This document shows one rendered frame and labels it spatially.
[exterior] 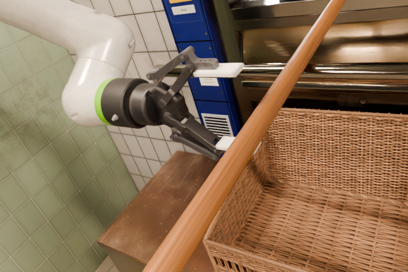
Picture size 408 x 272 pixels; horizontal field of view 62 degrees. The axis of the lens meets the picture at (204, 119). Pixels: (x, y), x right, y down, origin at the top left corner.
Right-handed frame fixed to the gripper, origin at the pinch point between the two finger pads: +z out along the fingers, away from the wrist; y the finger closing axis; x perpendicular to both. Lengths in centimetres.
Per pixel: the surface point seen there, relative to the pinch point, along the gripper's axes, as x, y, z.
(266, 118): 2.8, -0.9, 5.1
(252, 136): 7.1, -1.1, 4.9
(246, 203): -27, 55, -23
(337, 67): -17.1, 1.8, 9.7
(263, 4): -55, 1, -19
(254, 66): -17.6, 1.7, -5.8
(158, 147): -56, 65, -86
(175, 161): -45, 61, -67
